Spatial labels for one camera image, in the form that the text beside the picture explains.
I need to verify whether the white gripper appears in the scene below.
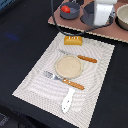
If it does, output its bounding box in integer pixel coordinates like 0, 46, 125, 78
94, 0, 118, 26

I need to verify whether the grey pot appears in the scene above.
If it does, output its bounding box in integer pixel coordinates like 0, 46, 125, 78
81, 0, 115, 27

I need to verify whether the grey bowl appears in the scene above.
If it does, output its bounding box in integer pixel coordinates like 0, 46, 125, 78
60, 2, 80, 20

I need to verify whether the red toy tomato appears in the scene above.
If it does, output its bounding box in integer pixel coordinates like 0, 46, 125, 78
61, 5, 70, 13

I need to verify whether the orange toy bread loaf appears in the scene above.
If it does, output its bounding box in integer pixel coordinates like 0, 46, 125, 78
64, 36, 82, 45

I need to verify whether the cream bowl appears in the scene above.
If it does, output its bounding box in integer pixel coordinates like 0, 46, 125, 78
117, 4, 128, 31

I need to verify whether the pink tray mat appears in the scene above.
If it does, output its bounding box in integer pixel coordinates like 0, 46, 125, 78
48, 0, 128, 43

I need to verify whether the round wooden plate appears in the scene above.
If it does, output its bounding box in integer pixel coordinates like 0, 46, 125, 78
55, 55, 83, 79

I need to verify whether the white woven placemat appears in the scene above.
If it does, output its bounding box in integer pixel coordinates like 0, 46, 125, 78
13, 33, 114, 128

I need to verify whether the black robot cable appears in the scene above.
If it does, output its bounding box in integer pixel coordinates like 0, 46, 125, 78
50, 0, 116, 35

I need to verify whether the wooden handled knife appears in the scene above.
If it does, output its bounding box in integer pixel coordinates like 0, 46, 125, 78
58, 49, 97, 63

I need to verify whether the wooden handled fork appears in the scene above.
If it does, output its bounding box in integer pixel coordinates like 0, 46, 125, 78
43, 71, 84, 90

